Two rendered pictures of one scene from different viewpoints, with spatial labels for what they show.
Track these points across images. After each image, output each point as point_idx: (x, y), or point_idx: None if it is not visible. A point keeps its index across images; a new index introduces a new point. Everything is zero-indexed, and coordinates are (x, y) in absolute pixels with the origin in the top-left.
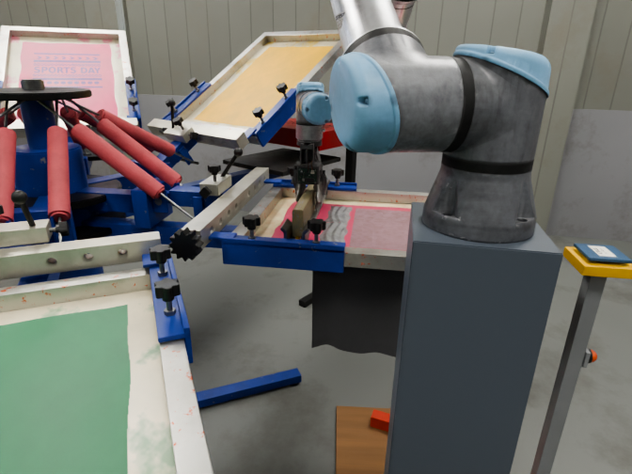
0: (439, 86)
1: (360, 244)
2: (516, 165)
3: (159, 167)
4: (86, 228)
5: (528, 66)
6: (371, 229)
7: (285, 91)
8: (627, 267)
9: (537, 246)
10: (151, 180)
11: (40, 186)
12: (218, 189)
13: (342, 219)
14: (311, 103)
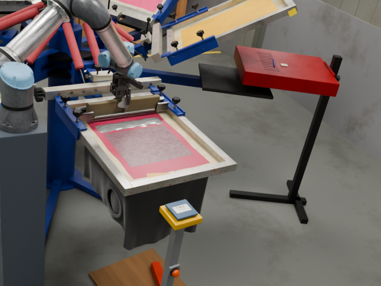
0: None
1: (110, 136)
2: (4, 105)
3: (94, 55)
4: (64, 71)
5: (2, 76)
6: (134, 135)
7: (201, 36)
8: (174, 221)
9: (1, 134)
10: (77, 61)
11: (52, 43)
12: (93, 78)
13: (137, 124)
14: (98, 56)
